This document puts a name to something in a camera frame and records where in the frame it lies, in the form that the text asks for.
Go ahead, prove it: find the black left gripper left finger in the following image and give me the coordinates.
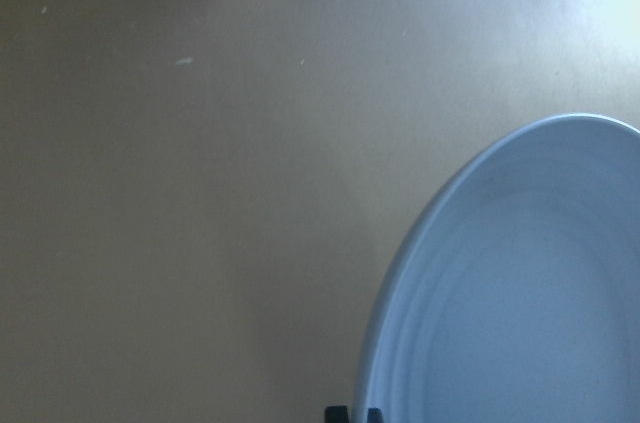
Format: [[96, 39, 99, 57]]
[[323, 405, 349, 423]]

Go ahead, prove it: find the blue plate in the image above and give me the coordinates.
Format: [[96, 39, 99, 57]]
[[351, 114, 639, 422]]

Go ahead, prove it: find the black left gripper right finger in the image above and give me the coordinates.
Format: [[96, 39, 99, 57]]
[[366, 408, 384, 423]]

